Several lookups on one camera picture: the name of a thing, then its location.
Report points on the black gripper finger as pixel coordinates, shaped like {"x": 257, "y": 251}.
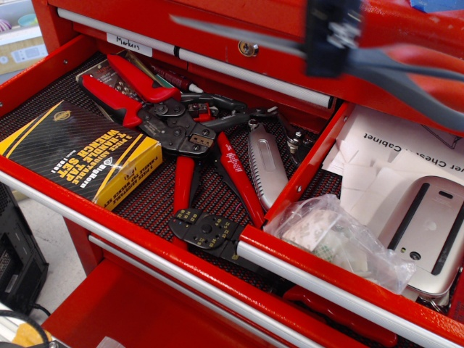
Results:
{"x": 332, "y": 31}

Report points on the grey orange handled scissors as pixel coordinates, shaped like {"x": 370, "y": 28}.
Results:
{"x": 370, "y": 65}

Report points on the red right open drawer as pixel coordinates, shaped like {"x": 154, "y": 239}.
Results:
{"x": 394, "y": 312}

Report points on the red open drawer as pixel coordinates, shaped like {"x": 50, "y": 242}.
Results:
{"x": 136, "y": 234}
{"x": 394, "y": 312}
{"x": 138, "y": 311}

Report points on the red left open drawer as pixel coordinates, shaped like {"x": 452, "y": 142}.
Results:
{"x": 136, "y": 234}

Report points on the red lower open drawer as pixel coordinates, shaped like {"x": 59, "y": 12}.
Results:
{"x": 138, "y": 311}

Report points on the silver cabinet lock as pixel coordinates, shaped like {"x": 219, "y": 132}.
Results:
{"x": 248, "y": 49}

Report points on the white cabinet manual paper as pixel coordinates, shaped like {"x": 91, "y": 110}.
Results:
{"x": 379, "y": 156}

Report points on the red marker pen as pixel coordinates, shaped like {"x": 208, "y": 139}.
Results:
{"x": 177, "y": 80}

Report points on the silver folding utility knife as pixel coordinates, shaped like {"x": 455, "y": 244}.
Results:
{"x": 268, "y": 172}

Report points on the clear plastic bag of parts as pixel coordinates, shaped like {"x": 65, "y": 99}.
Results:
{"x": 323, "y": 228}

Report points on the silver computer mouse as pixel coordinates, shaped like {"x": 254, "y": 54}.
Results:
{"x": 426, "y": 227}

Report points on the white markers label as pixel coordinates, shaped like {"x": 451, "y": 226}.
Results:
{"x": 129, "y": 44}

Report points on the packaged bit set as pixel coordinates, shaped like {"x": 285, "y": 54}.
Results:
{"x": 105, "y": 73}

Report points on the black yellow wrench set box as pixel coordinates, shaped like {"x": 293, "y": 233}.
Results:
{"x": 87, "y": 154}

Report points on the black device on floor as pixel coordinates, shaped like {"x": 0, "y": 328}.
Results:
{"x": 23, "y": 266}

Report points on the grey handled pliers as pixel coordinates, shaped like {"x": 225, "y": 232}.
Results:
{"x": 220, "y": 112}

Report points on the red handled crimping tool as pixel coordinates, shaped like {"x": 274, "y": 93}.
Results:
{"x": 159, "y": 115}

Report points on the red handled wire stripper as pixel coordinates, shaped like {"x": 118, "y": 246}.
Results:
{"x": 205, "y": 194}

